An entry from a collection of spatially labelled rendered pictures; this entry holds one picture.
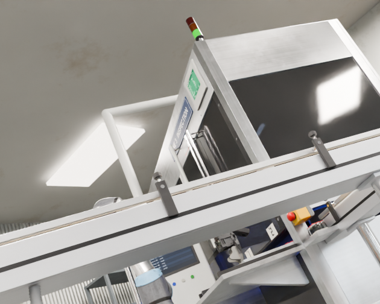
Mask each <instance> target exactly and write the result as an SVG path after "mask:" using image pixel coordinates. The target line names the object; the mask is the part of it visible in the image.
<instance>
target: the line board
mask: <svg viewBox="0 0 380 304"><path fill-rule="evenodd" d="M192 113H193V111H192V109H191V106H190V105H189V103H188V100H187V98H186V97H185V98H184V100H183V104H182V108H181V110H180V113H179V117H178V119H177V122H176V126H175V128H174V131H173V135H172V138H171V141H170V143H169V146H170V145H173V148H174V149H175V148H179V147H180V146H181V144H182V140H183V138H184V135H185V133H186V129H187V128H188V124H189V122H190V119H191V116H192ZM168 149H169V152H170V154H171V156H172V158H173V161H174V162H175V160H174V157H173V155H172V152H171V150H170V148H169V147H168Z"/></svg>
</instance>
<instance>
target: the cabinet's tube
mask: <svg viewBox="0 0 380 304"><path fill-rule="evenodd" d="M103 119H104V122H105V124H106V127H107V130H108V132H109V135H110V138H111V140H112V142H113V146H114V148H115V150H116V153H117V155H118V158H119V161H120V163H121V166H122V169H123V171H124V174H125V177H126V179H127V181H128V185H129V187H130V189H131V193H132V194H133V197H138V196H141V195H143V192H142V189H141V187H140V185H139V182H138V180H137V177H136V174H135V172H134V169H133V167H132V165H131V162H130V159H129V157H128V154H127V152H126V150H125V147H124V144H123V142H122V139H121V137H120V134H119V131H118V129H117V127H116V124H115V122H114V119H113V116H112V115H111V114H110V113H109V112H105V113H103Z"/></svg>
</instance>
